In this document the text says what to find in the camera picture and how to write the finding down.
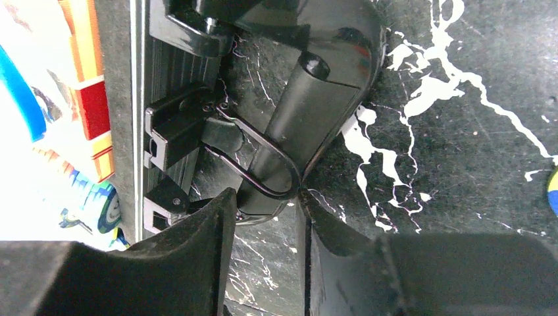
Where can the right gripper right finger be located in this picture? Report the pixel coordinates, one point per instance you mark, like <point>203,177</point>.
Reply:
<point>345,273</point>

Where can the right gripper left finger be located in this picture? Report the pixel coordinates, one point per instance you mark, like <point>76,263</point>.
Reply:
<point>182,270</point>

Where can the light blue chip row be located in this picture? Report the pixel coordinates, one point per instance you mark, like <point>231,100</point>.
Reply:
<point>92,213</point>

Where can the loose chip near case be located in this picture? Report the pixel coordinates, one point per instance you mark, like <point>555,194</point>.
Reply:
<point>552,192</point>

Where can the blue dealer button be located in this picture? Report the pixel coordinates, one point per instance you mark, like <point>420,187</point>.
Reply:
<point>23,98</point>

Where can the red playing card deck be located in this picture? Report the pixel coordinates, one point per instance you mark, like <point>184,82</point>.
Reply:
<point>69,31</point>

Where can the black poker set case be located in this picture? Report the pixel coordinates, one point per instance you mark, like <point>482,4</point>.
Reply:
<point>293,69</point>

